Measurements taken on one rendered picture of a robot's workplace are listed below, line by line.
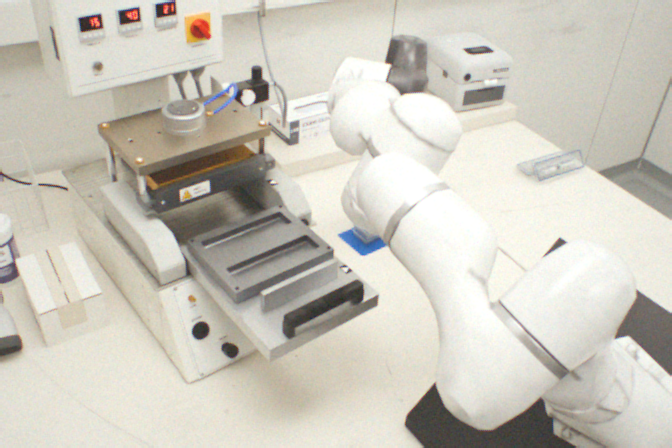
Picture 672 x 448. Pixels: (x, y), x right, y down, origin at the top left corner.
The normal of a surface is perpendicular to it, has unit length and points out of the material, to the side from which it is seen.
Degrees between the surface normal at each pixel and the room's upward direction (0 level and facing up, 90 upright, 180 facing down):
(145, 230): 0
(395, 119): 56
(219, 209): 0
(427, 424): 43
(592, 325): 65
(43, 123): 90
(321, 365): 0
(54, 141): 90
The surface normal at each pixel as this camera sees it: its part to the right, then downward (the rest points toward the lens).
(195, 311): 0.58, 0.12
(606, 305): 0.15, 0.11
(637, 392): 0.09, -0.23
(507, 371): -0.15, 0.08
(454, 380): -0.67, -0.19
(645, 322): -0.51, -0.37
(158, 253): 0.44, -0.28
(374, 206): -0.84, 0.10
